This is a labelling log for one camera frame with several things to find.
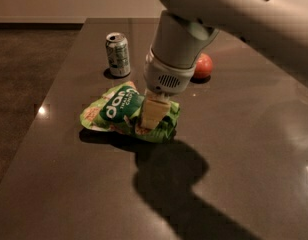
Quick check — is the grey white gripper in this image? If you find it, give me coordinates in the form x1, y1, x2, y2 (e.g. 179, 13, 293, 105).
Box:
140, 45, 196, 130

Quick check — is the green rice chip bag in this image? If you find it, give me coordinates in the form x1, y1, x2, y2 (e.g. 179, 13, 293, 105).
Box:
80, 81, 180, 143

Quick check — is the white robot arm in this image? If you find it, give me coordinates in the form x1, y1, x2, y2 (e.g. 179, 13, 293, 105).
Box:
140, 0, 308, 129

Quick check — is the red apple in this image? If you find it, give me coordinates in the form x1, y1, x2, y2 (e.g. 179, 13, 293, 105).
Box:
193, 53, 213, 80

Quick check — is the silver soda can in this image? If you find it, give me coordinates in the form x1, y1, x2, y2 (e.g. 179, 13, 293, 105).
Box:
105, 32, 131, 78

